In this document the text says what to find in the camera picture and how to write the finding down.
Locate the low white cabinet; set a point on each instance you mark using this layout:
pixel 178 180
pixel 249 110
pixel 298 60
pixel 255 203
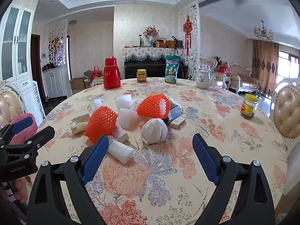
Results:
pixel 56 82

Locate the beige cushioned chair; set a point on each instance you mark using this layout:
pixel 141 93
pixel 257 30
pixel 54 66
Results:
pixel 97 81

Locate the clear plastic bag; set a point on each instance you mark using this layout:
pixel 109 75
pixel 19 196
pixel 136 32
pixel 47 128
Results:
pixel 176 103

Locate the dark handbag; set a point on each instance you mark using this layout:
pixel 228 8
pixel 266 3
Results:
pixel 178 43

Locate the small beige labelled packet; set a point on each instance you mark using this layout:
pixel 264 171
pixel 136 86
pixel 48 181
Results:
pixel 120 134

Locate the dark wooden door frame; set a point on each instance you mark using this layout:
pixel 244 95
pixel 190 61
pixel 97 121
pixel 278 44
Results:
pixel 68 54

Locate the orange foam fruit net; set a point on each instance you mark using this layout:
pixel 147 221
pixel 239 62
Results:
pixel 100 126
pixel 151 107

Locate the black piano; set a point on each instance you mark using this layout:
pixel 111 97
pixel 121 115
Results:
pixel 150 69

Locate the white lace piano cover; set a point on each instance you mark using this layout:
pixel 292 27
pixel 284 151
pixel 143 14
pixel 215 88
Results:
pixel 152 51

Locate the floral tablecloth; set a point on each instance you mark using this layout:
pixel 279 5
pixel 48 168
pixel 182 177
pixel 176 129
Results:
pixel 164 171

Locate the chandelier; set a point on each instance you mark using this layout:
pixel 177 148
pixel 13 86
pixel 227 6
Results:
pixel 263 31

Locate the brown basket bag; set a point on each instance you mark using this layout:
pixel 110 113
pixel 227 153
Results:
pixel 161 43

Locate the brown patterned curtain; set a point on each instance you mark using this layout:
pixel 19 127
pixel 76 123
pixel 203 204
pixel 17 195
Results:
pixel 264 65

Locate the white teapot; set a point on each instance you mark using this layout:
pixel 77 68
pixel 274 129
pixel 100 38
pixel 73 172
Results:
pixel 204 80

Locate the dark wooden door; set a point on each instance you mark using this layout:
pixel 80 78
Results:
pixel 36 63

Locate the tan handbag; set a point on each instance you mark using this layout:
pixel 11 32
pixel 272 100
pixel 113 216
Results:
pixel 170 44

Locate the tall white glass-door cabinet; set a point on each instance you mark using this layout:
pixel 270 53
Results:
pixel 16 51

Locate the grey box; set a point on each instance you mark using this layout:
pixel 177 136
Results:
pixel 88 75

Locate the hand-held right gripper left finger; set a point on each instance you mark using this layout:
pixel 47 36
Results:
pixel 93 163

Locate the carved pale armchair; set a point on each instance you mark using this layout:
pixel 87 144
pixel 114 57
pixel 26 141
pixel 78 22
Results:
pixel 209 66

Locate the white foam tube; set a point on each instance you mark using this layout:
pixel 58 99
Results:
pixel 120 151

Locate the person's left hand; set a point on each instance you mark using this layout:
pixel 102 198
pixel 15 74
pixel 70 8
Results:
pixel 20 188

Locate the pink lined trash bin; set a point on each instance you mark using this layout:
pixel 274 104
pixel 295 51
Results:
pixel 20 137

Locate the large brown yellow-lid jar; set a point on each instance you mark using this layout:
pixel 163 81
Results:
pixel 248 109

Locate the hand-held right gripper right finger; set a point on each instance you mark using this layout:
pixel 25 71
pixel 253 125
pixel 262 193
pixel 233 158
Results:
pixel 206 163

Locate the dark carton box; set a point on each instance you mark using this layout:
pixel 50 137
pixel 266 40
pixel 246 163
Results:
pixel 174 115

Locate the red knot wall hanging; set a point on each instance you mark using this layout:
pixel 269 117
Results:
pixel 188 30

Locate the carved pale sofa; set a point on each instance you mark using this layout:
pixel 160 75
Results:
pixel 243 76

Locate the green snack bag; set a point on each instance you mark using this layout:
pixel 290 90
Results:
pixel 172 70

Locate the small white foam block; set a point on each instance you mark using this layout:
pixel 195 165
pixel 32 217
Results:
pixel 123 101

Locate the white foam piece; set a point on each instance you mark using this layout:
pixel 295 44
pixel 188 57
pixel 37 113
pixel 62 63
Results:
pixel 97 104

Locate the small beige carton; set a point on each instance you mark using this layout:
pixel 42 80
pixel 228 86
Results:
pixel 177 123

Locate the white lattice screen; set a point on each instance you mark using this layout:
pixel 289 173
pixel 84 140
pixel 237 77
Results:
pixel 188 68
pixel 57 42

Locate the small brown yellow-lid jar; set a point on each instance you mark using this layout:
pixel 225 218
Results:
pixel 141 76

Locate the red handbag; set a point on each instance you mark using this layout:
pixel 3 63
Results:
pixel 96 72

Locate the cardboard box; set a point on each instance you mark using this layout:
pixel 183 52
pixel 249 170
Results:
pixel 77 83

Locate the flower vase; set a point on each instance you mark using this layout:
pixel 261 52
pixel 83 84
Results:
pixel 151 35

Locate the large white foam block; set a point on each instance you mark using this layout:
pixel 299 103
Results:
pixel 127 119

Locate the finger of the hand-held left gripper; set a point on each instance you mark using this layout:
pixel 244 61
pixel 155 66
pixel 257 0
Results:
pixel 22 123
pixel 43 133

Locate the red gift box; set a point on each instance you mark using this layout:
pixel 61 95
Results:
pixel 223 69

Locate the beige padded carved chair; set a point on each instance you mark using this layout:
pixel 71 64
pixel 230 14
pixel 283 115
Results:
pixel 8 105
pixel 286 112

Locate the red thermos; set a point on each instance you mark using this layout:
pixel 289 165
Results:
pixel 112 73

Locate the crumpled snack wrapper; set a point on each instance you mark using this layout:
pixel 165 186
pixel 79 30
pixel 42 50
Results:
pixel 78 125

